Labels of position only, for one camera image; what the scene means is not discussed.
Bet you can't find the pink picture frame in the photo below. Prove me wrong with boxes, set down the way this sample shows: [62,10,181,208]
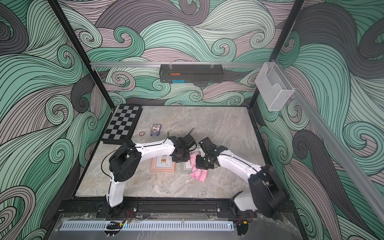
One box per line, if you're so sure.
[151,155,175,173]

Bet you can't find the aluminium rail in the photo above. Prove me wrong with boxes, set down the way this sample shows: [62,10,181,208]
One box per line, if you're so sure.
[90,61,264,69]
[272,60,384,223]

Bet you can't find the black grey chessboard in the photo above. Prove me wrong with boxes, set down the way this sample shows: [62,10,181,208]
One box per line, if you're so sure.
[101,105,143,145]

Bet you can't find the black wall shelf tray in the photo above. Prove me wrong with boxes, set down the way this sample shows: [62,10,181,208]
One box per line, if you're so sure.
[159,65,224,84]

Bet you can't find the clear acrylic wall holder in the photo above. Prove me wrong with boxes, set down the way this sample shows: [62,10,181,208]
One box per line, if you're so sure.
[255,62,295,112]

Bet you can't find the aluminium back rail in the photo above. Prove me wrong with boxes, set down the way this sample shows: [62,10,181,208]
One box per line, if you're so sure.
[90,61,264,69]

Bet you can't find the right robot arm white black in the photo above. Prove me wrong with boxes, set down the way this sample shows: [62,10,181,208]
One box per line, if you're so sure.
[196,138,290,218]

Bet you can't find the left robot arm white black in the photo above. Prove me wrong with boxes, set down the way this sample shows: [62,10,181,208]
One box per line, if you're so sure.
[106,134,197,208]

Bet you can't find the aluminium right side rail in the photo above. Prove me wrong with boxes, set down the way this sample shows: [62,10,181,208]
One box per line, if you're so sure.
[272,60,384,223]

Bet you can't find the pink cloth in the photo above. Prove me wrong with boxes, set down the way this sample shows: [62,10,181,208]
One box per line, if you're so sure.
[190,153,208,182]

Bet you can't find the green picture frame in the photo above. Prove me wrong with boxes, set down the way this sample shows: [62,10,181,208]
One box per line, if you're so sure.
[181,161,193,174]

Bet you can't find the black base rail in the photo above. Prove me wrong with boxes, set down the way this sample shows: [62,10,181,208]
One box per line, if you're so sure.
[56,197,296,218]

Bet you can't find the playing card box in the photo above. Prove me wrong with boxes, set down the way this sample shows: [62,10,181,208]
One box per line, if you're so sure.
[150,124,162,136]

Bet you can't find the white slotted cable duct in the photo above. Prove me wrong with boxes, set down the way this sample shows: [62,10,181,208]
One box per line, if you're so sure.
[59,220,235,232]

